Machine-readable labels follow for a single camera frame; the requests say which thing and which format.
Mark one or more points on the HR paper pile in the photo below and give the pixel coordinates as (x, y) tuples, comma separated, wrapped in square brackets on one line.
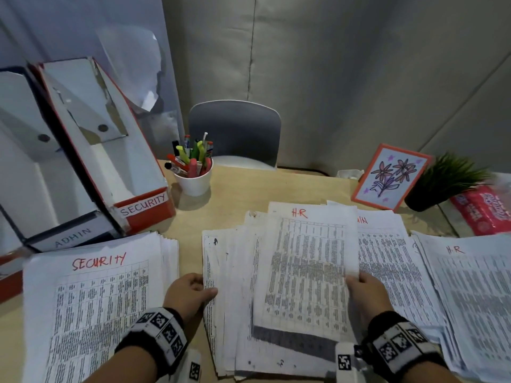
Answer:
[(471, 299)]

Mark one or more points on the security paper pile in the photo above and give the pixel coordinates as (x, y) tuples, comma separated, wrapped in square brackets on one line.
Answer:
[(96, 307)]

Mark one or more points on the red white paper towel pack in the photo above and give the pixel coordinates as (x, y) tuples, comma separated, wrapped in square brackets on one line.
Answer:
[(479, 211)]

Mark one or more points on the person's left hand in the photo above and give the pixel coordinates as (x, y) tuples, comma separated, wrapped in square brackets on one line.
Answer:
[(185, 299)]

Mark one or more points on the orange framed flower drawing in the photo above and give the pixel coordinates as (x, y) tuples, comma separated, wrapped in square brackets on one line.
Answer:
[(391, 177)]

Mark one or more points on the admin paper pile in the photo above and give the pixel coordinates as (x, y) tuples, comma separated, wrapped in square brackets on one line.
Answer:
[(395, 267)]

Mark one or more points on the black admin file box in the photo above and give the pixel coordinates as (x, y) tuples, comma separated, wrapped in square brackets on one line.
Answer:
[(32, 195)]

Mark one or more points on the person's right hand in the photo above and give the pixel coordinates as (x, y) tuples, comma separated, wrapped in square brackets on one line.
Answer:
[(369, 299)]

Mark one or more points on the clear plastic bag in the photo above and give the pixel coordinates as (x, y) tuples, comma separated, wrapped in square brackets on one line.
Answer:
[(502, 181)]

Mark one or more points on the unsorted paper pile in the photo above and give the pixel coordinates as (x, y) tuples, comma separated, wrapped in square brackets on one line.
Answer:
[(231, 307)]

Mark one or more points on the black left wristband with markers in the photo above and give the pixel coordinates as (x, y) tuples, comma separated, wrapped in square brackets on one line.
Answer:
[(155, 335)]

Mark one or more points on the grey chair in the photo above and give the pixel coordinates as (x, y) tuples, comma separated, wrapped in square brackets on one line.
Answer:
[(235, 131)]

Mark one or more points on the bunch of coloured markers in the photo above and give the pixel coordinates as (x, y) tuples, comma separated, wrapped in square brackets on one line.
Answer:
[(189, 157)]

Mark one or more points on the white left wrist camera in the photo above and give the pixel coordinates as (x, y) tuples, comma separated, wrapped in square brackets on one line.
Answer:
[(191, 368)]

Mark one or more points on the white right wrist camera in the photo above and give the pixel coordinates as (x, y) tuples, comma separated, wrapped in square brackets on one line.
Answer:
[(347, 359)]

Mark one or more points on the green plant in black pot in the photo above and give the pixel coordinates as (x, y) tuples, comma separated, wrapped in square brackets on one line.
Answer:
[(419, 201)]

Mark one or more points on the white pen cup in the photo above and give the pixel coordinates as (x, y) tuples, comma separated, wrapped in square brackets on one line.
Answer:
[(195, 185)]

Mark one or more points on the person's left forearm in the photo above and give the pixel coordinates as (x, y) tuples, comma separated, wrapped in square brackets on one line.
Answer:
[(123, 368)]

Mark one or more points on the black right wristband with markers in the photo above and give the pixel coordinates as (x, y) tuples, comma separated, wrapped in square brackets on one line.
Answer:
[(403, 343)]

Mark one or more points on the black wristband with markers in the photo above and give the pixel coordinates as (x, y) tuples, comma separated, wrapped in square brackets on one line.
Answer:
[(403, 343), (155, 335)]

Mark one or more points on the small white container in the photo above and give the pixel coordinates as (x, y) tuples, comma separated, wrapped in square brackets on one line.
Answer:
[(349, 174)]

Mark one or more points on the paper sheet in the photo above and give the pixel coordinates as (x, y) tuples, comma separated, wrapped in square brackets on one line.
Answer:
[(307, 271)]

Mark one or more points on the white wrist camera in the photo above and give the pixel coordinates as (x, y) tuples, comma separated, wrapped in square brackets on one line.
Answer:
[(191, 368), (347, 359)]

